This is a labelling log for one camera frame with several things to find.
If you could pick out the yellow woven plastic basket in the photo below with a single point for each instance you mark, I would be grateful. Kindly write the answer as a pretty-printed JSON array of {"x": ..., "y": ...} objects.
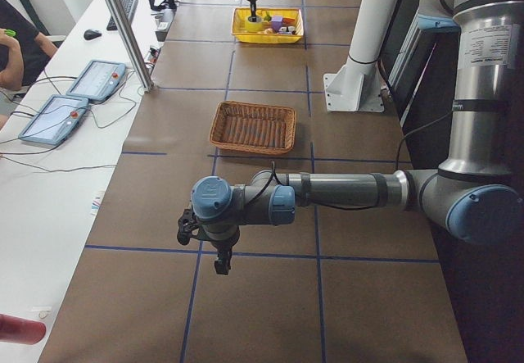
[{"x": 238, "y": 26}]

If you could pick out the aluminium frame post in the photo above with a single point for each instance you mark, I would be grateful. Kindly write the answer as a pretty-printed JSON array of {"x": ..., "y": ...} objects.
[{"x": 117, "y": 12}]

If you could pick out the brown wicker basket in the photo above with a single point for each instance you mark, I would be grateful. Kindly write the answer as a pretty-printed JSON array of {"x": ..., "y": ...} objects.
[{"x": 255, "y": 128}]

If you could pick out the lower teach pendant tablet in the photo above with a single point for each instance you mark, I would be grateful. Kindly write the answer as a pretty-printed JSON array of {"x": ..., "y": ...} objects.
[{"x": 56, "y": 120}]

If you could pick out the red cylinder bottle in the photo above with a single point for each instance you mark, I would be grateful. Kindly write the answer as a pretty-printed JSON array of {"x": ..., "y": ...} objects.
[{"x": 20, "y": 330}]

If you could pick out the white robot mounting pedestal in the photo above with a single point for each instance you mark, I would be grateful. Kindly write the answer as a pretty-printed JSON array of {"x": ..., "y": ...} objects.
[{"x": 356, "y": 86}]

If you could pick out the teach pendant tablet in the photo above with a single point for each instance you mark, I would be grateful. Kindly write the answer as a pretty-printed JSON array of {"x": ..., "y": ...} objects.
[
  {"x": 56, "y": 120},
  {"x": 97, "y": 81}
]

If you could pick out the black computer mouse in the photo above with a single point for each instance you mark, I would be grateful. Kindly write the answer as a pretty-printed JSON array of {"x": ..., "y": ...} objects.
[{"x": 91, "y": 34}]

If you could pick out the orange toy carrot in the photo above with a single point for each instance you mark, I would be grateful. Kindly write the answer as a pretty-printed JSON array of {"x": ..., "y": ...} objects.
[{"x": 286, "y": 20}]

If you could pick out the upper teach pendant tablet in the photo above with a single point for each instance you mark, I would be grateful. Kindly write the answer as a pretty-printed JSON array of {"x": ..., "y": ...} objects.
[{"x": 97, "y": 81}]

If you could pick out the seated person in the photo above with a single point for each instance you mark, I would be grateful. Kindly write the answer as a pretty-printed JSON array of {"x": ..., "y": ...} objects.
[{"x": 25, "y": 51}]

